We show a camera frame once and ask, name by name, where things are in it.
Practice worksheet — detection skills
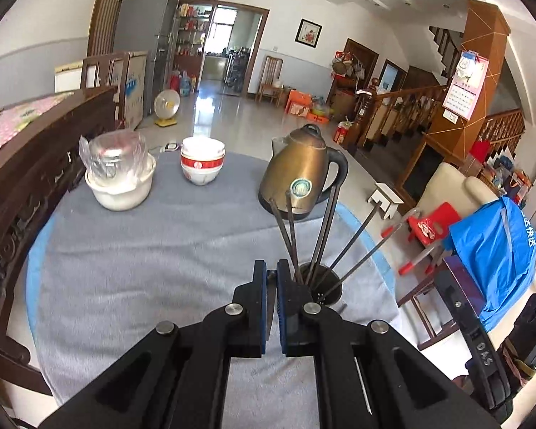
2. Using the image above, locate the pile of colourful boxes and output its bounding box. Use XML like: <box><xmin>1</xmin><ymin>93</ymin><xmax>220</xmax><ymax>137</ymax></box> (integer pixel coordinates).
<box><xmin>467</xmin><ymin>140</ymin><xmax>530</xmax><ymax>202</ymax></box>

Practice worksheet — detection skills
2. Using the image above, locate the bronze electric kettle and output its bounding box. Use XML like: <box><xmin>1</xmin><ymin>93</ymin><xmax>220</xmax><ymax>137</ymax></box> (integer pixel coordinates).
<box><xmin>258</xmin><ymin>124</ymin><xmax>349</xmax><ymax>221</ymax></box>

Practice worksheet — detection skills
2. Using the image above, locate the round electric heater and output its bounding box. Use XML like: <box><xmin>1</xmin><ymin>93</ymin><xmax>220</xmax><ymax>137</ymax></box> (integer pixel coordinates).
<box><xmin>154</xmin><ymin>89</ymin><xmax>182</xmax><ymax>127</ymax></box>

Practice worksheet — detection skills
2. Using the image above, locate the wooden stair railing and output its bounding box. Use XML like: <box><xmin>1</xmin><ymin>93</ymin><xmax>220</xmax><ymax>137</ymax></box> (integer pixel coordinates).
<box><xmin>355</xmin><ymin>27</ymin><xmax>527</xmax><ymax>153</ymax></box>

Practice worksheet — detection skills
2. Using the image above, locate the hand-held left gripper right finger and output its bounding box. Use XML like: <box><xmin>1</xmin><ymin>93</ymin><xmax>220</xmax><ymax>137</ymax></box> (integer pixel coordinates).
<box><xmin>276</xmin><ymin>259</ymin><xmax>503</xmax><ymax>429</ymax></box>

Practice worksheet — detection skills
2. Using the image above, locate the pile of hanging bags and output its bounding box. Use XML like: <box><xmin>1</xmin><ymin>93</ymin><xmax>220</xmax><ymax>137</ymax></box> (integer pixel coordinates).
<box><xmin>331</xmin><ymin>51</ymin><xmax>364</xmax><ymax>79</ymax></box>

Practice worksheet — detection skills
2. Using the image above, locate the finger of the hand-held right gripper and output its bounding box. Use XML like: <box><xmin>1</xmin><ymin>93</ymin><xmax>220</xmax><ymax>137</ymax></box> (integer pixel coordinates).
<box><xmin>434</xmin><ymin>268</ymin><xmax>490</xmax><ymax>345</ymax></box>

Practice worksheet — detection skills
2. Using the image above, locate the white ceramic bowl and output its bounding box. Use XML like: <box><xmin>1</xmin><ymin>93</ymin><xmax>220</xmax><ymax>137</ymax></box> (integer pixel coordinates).
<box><xmin>85</xmin><ymin>154</ymin><xmax>157</xmax><ymax>212</ymax></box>

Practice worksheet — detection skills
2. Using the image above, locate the framed wall picture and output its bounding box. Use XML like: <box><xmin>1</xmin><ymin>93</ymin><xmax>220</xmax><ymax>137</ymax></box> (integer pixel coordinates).
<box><xmin>295</xmin><ymin>19</ymin><xmax>322</xmax><ymax>49</ymax></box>

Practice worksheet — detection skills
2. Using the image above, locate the white printed carton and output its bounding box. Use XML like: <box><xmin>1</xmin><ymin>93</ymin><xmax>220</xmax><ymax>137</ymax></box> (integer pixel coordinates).
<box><xmin>124</xmin><ymin>51</ymin><xmax>149</xmax><ymax>131</ymax></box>

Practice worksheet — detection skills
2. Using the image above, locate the grey metal chopstick holder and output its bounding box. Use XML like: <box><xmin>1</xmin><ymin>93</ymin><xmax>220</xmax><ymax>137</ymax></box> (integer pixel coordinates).
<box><xmin>300</xmin><ymin>265</ymin><xmax>344</xmax><ymax>307</ymax></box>

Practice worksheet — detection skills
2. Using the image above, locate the brown wooden chair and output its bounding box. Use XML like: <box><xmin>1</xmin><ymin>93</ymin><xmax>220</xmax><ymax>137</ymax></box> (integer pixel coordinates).
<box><xmin>255</xmin><ymin>55</ymin><xmax>286</xmax><ymax>107</ymax></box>

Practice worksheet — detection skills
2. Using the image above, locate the shelf with bottles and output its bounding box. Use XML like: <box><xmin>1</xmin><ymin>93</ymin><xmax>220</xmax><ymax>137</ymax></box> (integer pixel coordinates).
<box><xmin>174</xmin><ymin>4</ymin><xmax>213</xmax><ymax>59</ymax></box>

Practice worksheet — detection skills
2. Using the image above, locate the blue table cover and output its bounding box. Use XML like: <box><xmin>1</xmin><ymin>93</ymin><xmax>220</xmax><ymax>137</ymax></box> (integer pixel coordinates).
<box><xmin>26</xmin><ymin>200</ymin><xmax>400</xmax><ymax>336</ymax></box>

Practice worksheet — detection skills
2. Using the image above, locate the brown wooden door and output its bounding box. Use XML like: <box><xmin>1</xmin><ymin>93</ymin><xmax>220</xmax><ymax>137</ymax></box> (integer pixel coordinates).
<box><xmin>379</xmin><ymin>59</ymin><xmax>407</xmax><ymax>92</ymax></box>
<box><xmin>342</xmin><ymin>38</ymin><xmax>379</xmax><ymax>81</ymax></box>

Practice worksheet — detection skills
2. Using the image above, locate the blue garment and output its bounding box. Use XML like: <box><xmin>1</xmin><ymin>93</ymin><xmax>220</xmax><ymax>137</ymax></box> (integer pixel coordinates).
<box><xmin>442</xmin><ymin>196</ymin><xmax>536</xmax><ymax>331</ymax></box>

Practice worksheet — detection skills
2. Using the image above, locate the wooden door frame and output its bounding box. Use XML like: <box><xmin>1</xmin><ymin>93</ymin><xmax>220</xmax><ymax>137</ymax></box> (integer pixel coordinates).
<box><xmin>203</xmin><ymin>2</ymin><xmax>269</xmax><ymax>99</ymax></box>

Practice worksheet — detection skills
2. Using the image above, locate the grey table cloth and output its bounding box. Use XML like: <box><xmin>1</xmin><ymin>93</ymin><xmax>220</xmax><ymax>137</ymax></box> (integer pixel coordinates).
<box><xmin>33</xmin><ymin>149</ymin><xmax>405</xmax><ymax>412</ymax></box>

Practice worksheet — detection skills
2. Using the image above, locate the red package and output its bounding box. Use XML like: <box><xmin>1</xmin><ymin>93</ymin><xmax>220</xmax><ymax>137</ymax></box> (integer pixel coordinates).
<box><xmin>333</xmin><ymin>118</ymin><xmax>353</xmax><ymax>144</ymax></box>

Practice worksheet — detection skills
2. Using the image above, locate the grey refrigerator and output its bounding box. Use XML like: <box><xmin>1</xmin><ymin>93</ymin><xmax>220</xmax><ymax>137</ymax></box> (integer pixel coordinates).
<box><xmin>115</xmin><ymin>0</ymin><xmax>180</xmax><ymax>119</ymax></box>

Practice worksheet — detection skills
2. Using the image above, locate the orange wooden pillar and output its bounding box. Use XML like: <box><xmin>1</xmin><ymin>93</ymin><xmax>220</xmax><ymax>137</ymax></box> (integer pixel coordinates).
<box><xmin>422</xmin><ymin>0</ymin><xmax>512</xmax><ymax>162</ymax></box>

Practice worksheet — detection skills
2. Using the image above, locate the group of dark chopsticks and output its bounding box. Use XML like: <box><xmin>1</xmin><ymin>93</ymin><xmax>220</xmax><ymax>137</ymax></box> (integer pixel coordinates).
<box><xmin>268</xmin><ymin>183</ymin><xmax>414</xmax><ymax>293</ymax></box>

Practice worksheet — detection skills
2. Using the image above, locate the pink wall calendar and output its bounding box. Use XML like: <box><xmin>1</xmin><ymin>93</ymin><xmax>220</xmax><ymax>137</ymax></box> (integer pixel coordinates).
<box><xmin>442</xmin><ymin>50</ymin><xmax>489</xmax><ymax>120</ymax></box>

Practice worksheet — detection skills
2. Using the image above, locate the plastic wrapped glass jar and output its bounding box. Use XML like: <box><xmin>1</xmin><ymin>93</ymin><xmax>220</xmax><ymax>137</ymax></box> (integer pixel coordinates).
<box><xmin>79</xmin><ymin>131</ymin><xmax>149</xmax><ymax>187</ymax></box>

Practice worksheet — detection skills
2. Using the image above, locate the dark wooden chair back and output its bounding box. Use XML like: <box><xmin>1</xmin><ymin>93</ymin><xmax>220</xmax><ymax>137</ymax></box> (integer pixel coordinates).
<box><xmin>80</xmin><ymin>51</ymin><xmax>130</xmax><ymax>90</ymax></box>

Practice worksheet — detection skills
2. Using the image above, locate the metal kitchen rack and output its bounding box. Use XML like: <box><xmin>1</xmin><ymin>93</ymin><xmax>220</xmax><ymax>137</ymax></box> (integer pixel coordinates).
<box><xmin>225</xmin><ymin>49</ymin><xmax>251</xmax><ymax>88</ymax></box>

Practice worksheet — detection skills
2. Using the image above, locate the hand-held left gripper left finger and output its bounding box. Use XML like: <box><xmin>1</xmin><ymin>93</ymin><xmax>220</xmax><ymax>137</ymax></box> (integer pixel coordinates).
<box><xmin>38</xmin><ymin>259</ymin><xmax>269</xmax><ymax>429</ymax></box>

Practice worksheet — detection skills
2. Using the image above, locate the carved dark wooden bench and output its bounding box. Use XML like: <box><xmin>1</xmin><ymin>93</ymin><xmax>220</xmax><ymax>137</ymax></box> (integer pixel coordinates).
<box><xmin>0</xmin><ymin>86</ymin><xmax>119</xmax><ymax>396</ymax></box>

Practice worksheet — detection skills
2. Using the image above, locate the orange cardboard box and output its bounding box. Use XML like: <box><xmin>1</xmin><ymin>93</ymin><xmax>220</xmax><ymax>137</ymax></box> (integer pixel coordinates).
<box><xmin>286</xmin><ymin>89</ymin><xmax>314</xmax><ymax>117</ymax></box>

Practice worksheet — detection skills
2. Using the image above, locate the wooden stool with purple top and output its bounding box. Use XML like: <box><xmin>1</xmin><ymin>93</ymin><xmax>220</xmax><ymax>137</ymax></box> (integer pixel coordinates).
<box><xmin>395</xmin><ymin>255</ymin><xmax>485</xmax><ymax>351</ymax></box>

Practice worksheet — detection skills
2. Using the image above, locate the floral seat mat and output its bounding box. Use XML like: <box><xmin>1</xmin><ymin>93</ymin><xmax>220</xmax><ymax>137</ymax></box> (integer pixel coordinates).
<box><xmin>0</xmin><ymin>93</ymin><xmax>74</xmax><ymax>166</ymax></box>

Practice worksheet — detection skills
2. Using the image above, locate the cream sofa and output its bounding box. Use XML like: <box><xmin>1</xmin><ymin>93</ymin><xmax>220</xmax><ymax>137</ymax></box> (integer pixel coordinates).
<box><xmin>413</xmin><ymin>162</ymin><xmax>503</xmax><ymax>242</ymax></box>

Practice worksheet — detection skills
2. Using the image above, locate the white step stool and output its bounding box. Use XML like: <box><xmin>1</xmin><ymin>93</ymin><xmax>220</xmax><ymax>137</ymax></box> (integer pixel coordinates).
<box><xmin>368</xmin><ymin>183</ymin><xmax>403</xmax><ymax>221</ymax></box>

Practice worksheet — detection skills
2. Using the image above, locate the stack of red white bowls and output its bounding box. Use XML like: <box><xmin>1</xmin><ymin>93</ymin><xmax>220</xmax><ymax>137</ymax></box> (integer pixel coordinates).
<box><xmin>180</xmin><ymin>137</ymin><xmax>226</xmax><ymax>187</ymax></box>

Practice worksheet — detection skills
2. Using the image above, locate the red plastic chair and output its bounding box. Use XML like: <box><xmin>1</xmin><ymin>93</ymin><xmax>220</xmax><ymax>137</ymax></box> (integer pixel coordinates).
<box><xmin>381</xmin><ymin>202</ymin><xmax>463</xmax><ymax>275</ymax></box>

